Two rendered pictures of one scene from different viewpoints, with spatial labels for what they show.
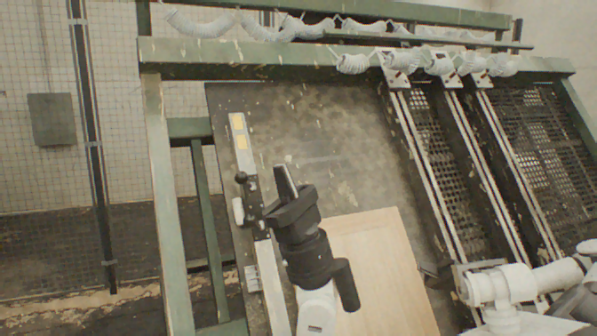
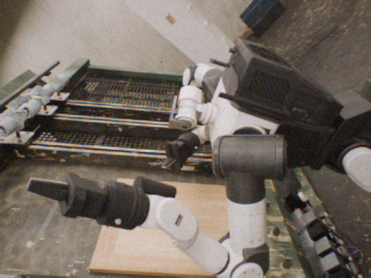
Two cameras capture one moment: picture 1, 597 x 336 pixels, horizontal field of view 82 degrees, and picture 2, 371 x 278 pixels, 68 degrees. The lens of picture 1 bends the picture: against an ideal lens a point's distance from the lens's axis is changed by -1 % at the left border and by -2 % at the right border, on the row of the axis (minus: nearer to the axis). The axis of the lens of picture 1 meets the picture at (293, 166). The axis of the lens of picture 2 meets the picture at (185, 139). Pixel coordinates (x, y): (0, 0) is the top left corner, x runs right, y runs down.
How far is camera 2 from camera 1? 0.23 m
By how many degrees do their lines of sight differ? 39
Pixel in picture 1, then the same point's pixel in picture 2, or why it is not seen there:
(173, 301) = not seen: outside the picture
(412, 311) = (193, 194)
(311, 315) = (167, 217)
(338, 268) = (140, 183)
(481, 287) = (186, 112)
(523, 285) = (192, 91)
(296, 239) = (102, 195)
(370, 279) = not seen: hidden behind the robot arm
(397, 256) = not seen: hidden behind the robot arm
